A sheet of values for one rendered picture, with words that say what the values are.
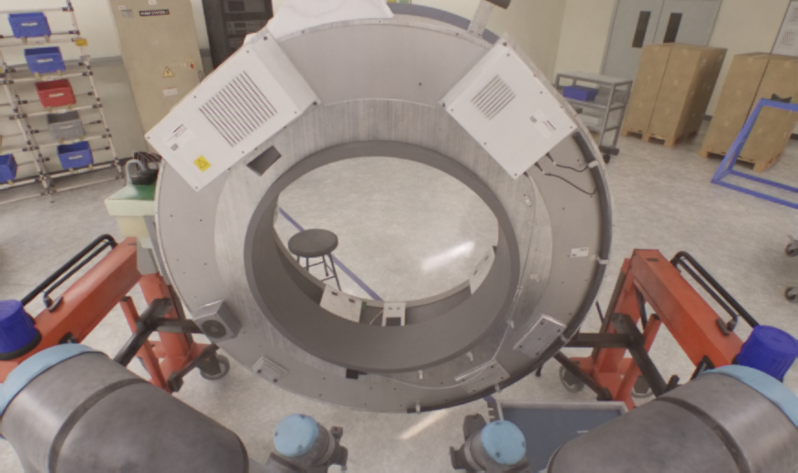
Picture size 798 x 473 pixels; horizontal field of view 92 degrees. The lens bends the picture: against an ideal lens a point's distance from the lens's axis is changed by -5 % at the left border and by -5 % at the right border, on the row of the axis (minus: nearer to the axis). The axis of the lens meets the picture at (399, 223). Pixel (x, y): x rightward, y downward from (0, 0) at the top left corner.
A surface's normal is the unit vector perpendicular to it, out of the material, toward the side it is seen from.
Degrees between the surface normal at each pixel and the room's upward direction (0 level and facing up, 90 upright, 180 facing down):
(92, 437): 29
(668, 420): 23
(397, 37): 90
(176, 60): 90
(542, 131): 90
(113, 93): 90
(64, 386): 5
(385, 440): 0
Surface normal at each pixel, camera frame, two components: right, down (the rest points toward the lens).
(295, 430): -0.13, -0.68
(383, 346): 0.00, -0.87
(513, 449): 0.14, -0.67
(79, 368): 0.13, -0.95
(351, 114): -0.04, 0.49
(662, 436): -0.46, -0.75
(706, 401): -0.08, -0.96
